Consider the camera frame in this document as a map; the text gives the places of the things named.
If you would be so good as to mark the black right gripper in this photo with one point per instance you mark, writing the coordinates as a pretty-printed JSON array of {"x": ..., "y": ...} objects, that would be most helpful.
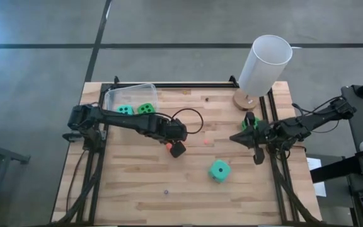
[{"x": 268, "y": 134}]

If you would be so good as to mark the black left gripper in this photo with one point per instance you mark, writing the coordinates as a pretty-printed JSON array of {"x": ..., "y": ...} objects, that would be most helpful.
[{"x": 173, "y": 129}]

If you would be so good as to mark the large orange foam die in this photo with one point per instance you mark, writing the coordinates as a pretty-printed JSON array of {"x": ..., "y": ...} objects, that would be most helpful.
[{"x": 168, "y": 146}]

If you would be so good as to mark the large green foam die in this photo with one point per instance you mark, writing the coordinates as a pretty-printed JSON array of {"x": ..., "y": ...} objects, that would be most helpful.
[
  {"x": 257, "y": 122},
  {"x": 146, "y": 108}
]

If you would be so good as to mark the large teal foam die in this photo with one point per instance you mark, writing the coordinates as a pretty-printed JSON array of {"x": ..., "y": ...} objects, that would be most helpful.
[
  {"x": 219, "y": 170},
  {"x": 124, "y": 109}
]

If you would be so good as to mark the clear plastic box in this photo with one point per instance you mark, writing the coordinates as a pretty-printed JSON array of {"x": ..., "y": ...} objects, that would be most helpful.
[{"x": 128, "y": 94}]

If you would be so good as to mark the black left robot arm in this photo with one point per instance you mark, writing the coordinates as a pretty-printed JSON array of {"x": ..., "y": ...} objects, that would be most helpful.
[{"x": 121, "y": 121}]

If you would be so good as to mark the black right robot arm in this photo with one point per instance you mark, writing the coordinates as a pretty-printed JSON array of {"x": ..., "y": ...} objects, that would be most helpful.
[{"x": 320, "y": 118}]

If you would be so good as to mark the small orange die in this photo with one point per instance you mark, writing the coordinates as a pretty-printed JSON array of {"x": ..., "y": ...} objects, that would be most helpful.
[{"x": 206, "y": 142}]

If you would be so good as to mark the white cylinder table lamp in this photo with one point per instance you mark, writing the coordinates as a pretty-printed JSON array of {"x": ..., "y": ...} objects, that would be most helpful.
[{"x": 263, "y": 69}]

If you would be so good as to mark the white paper sheet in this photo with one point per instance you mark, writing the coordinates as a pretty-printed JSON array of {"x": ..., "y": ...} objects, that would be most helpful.
[{"x": 320, "y": 189}]

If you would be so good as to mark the black flat bar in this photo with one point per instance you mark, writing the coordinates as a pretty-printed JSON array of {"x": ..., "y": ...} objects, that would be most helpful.
[{"x": 332, "y": 170}]

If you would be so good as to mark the dark side table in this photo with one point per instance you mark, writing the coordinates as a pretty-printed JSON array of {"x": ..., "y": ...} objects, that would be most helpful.
[{"x": 351, "y": 94}]

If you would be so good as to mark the black metal stand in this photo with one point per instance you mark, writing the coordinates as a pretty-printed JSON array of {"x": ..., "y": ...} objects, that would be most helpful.
[{"x": 2, "y": 153}]

